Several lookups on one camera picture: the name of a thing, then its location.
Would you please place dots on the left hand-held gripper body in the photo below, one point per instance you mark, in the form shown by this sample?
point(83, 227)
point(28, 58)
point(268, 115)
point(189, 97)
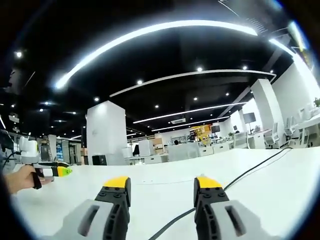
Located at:
point(29, 150)

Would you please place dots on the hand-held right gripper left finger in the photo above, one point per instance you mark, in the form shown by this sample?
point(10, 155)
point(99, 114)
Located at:
point(86, 217)

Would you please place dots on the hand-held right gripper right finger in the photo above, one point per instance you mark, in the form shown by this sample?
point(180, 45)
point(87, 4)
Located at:
point(232, 217)

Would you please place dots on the white partition desk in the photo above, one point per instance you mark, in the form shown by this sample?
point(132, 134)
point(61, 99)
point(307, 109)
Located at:
point(183, 151)

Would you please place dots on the person's left hand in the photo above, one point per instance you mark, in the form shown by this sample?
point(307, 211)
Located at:
point(21, 178)

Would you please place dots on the black cabinet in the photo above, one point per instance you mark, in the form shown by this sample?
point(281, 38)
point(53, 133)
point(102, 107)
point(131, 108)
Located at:
point(99, 160)

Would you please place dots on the white square pillar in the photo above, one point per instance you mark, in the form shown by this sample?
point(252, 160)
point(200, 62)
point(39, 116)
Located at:
point(106, 132)

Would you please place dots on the white office chair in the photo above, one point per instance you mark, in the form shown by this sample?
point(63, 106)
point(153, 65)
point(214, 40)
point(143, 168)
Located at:
point(290, 130)
point(272, 136)

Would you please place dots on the white office table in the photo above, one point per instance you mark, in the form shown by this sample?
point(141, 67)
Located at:
point(308, 125)

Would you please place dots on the long curved ceiling light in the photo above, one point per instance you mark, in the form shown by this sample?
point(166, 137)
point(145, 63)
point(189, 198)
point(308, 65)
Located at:
point(130, 40)

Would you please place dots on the wall monitor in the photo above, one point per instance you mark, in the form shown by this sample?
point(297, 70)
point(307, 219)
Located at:
point(249, 117)

